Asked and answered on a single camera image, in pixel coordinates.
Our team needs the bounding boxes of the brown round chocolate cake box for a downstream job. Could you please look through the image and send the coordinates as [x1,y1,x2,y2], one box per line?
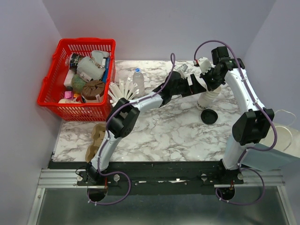
[81,80,105,103]

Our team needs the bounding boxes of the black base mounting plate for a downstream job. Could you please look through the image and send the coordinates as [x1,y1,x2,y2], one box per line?
[48,161,244,195]

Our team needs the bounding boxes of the white plastic pouch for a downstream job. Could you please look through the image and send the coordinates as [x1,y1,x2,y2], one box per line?
[77,57,105,80]

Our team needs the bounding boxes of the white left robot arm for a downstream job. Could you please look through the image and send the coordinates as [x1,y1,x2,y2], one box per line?
[86,71,206,185]

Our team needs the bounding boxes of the light blue paper bag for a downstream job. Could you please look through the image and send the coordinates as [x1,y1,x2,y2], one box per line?
[226,109,300,173]

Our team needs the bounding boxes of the brown cardboard cup carrier stack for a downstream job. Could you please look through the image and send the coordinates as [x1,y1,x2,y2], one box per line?
[85,123,115,165]

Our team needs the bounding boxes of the clear water bottle blue cap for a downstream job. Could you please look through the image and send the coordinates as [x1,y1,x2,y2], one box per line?
[133,68,145,97]

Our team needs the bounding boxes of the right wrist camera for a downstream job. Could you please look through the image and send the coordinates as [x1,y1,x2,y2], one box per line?
[193,57,213,75]

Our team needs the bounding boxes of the red plastic shopping basket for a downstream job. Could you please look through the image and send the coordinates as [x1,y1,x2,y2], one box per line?
[37,37,116,121]

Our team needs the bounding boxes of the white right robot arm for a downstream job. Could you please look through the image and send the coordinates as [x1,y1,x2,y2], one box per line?
[197,46,275,184]

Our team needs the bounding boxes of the aluminium rail frame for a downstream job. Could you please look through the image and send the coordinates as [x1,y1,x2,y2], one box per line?
[28,168,297,225]

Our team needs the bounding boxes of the green round sponge ball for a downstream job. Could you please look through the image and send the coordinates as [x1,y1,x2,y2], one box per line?
[71,74,86,93]

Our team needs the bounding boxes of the stack of white paper cups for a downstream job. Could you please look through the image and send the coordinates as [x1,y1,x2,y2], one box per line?
[196,86,222,110]

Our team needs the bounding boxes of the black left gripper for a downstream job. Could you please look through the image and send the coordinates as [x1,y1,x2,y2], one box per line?
[170,74,205,98]

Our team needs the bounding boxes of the dark printed can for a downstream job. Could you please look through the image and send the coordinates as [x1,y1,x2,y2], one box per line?
[68,53,84,71]

